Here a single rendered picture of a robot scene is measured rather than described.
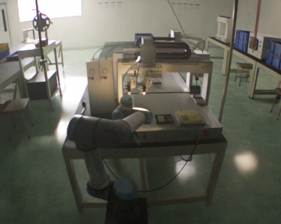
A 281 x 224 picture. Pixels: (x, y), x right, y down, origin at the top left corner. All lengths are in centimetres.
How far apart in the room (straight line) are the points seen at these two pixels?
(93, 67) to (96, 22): 700
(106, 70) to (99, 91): 20
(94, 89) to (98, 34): 700
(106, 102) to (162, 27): 713
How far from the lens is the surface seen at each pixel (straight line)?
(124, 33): 880
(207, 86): 197
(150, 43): 166
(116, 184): 118
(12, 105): 328
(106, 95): 194
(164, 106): 187
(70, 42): 908
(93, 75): 188
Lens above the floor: 167
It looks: 27 degrees down
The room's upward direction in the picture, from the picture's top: straight up
